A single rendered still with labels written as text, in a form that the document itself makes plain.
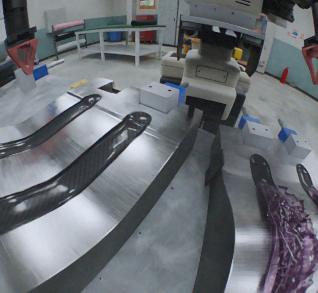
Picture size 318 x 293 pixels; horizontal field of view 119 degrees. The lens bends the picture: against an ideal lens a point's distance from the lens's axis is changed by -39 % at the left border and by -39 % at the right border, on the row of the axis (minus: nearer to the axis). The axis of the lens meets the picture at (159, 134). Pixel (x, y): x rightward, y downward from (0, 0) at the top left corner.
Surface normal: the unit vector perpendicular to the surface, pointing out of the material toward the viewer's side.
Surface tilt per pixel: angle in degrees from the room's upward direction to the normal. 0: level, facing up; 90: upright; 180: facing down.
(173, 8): 90
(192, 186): 0
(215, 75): 98
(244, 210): 26
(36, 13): 90
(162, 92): 0
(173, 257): 0
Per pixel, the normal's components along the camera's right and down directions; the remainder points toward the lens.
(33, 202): 0.35, -0.88
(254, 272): 0.00, -0.62
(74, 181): 0.13, -0.76
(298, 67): -0.56, 0.54
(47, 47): 0.83, 0.41
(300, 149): -0.26, 0.64
